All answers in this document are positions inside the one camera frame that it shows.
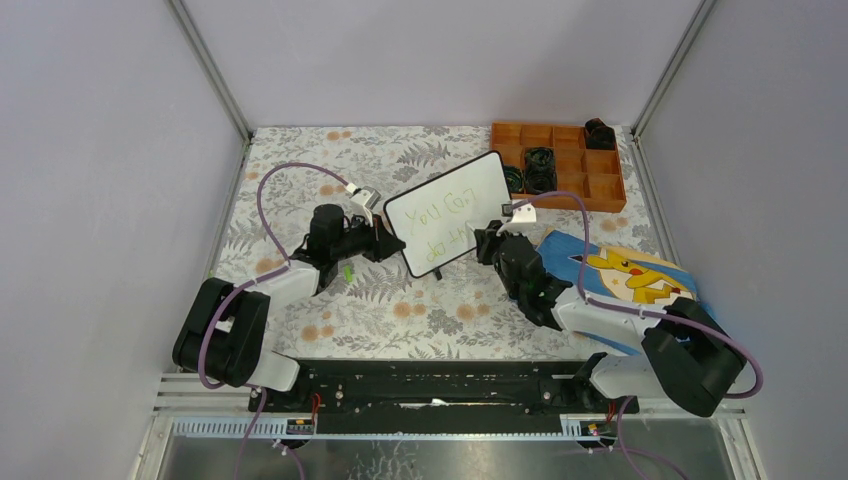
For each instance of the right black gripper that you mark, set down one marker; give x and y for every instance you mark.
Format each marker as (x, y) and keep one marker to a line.
(487, 239)

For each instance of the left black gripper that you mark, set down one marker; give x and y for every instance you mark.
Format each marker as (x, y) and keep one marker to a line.
(382, 243)

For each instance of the small whiteboard black frame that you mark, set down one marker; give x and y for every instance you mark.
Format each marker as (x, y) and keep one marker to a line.
(436, 219)

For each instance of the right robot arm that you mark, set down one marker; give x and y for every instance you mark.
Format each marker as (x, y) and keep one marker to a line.
(674, 351)

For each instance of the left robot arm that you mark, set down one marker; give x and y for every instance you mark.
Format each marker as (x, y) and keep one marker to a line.
(222, 337)

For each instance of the floral table mat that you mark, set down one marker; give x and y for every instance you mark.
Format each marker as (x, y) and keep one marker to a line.
(384, 313)

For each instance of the black item in tray left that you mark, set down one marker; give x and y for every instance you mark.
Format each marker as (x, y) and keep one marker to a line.
(514, 178)

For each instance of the black item in tray middle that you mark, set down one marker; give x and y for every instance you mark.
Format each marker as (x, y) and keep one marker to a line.
(540, 174)

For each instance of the orange compartment tray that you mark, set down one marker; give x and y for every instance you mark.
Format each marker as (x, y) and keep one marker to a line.
(593, 175)

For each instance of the blue pikachu cloth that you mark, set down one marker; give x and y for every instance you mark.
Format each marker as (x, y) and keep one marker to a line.
(611, 288)

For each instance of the black item in tray corner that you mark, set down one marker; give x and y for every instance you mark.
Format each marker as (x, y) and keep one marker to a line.
(599, 136)

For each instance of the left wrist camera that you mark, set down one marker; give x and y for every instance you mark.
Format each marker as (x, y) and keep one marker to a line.
(364, 200)

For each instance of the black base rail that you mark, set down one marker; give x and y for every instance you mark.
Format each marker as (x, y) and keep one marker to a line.
(359, 397)

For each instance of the left aluminium frame post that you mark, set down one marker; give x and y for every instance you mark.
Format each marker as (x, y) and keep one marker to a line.
(215, 78)

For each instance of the aluminium frame post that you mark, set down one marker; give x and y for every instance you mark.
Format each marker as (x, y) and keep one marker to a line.
(691, 33)
(215, 78)

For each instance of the right aluminium frame post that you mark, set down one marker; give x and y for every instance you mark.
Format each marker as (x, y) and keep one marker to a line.
(691, 33)

